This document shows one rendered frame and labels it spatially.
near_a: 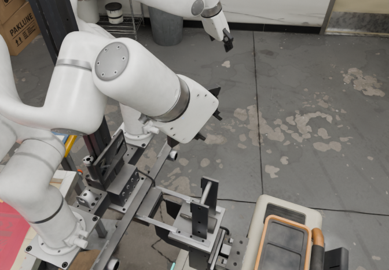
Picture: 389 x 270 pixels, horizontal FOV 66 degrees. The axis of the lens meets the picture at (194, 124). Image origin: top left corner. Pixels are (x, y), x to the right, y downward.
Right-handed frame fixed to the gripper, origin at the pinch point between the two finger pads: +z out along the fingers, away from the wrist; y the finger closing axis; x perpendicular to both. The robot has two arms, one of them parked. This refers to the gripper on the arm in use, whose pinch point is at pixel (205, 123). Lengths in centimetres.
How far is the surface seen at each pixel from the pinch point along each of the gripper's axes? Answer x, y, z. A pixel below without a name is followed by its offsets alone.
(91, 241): 66, -114, 111
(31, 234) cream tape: 37, -69, 23
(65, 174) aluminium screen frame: 50, -52, 33
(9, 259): 33, -76, 18
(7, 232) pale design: 43, -74, 20
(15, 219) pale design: 46, -71, 22
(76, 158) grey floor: 138, -98, 130
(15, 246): 36, -74, 20
